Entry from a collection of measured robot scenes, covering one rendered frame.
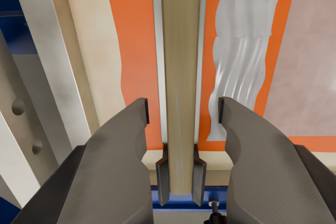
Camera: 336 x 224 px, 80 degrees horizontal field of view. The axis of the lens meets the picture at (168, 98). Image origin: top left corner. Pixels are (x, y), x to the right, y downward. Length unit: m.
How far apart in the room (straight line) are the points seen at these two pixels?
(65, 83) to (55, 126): 1.53
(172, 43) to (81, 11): 0.16
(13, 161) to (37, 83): 1.33
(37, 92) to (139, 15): 1.47
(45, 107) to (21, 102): 1.41
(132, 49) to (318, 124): 0.32
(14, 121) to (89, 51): 0.13
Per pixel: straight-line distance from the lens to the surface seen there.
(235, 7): 0.28
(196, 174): 0.32
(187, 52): 0.18
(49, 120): 1.80
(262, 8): 0.29
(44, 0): 0.28
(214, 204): 0.40
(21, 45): 0.40
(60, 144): 1.93
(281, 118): 0.38
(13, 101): 0.34
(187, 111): 0.20
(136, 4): 0.28
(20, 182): 0.38
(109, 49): 0.30
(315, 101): 0.38
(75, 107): 0.32
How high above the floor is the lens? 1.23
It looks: 60 degrees down
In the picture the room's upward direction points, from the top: 176 degrees counter-clockwise
